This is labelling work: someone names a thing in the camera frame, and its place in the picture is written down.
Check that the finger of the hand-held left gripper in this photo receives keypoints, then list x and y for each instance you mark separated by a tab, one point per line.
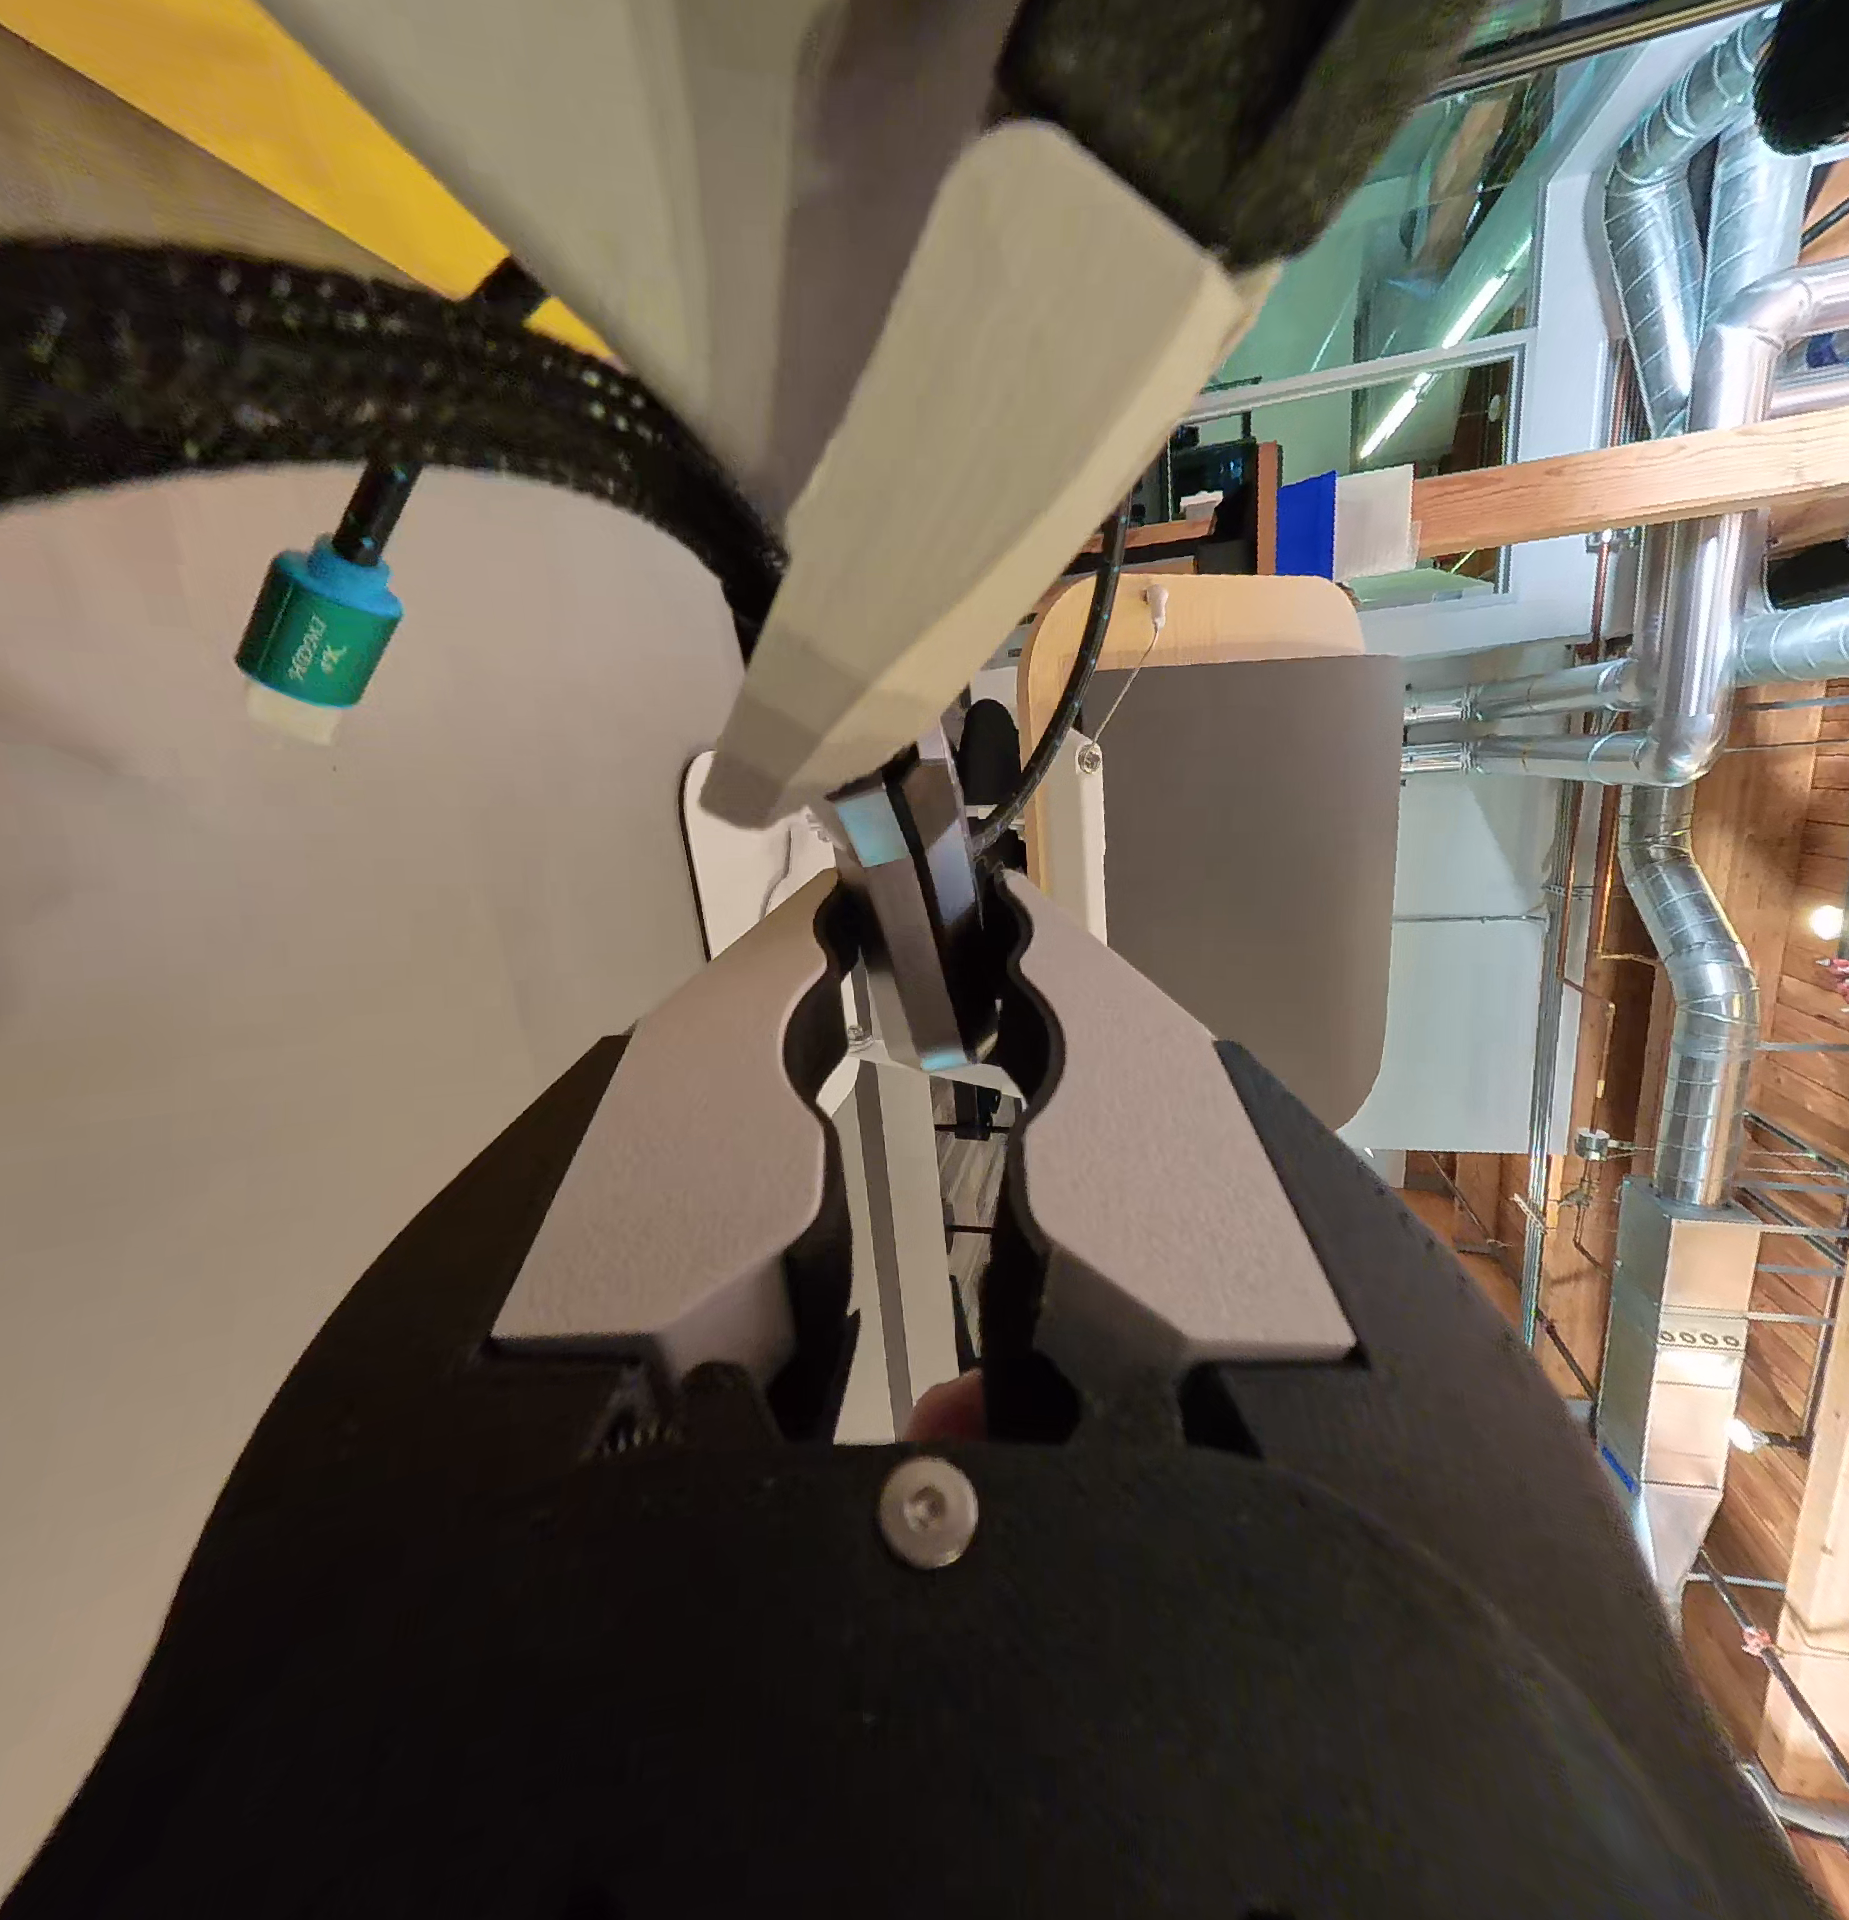
983	449

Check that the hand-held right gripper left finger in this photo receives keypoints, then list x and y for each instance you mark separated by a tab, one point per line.
670	1169

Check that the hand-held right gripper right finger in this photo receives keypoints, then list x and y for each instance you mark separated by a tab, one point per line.
1165	1200

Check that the black Fosmon HDMI switch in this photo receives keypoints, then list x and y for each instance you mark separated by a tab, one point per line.
900	960

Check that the yellow plastic bin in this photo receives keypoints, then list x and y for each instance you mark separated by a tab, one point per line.
265	119

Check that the white panel stand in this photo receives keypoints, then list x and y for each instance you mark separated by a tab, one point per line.
744	885

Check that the blue storage bin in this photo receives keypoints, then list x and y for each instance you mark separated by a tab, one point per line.
1306	524

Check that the white foam block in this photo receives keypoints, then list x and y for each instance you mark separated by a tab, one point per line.
1373	517

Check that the wooden ceiling beam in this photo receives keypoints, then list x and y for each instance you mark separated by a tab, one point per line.
1613	502

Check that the black fuzzy boom microphone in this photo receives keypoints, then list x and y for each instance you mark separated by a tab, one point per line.
1822	75

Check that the silver ventilation ducts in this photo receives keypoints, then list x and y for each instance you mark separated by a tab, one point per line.
1689	646

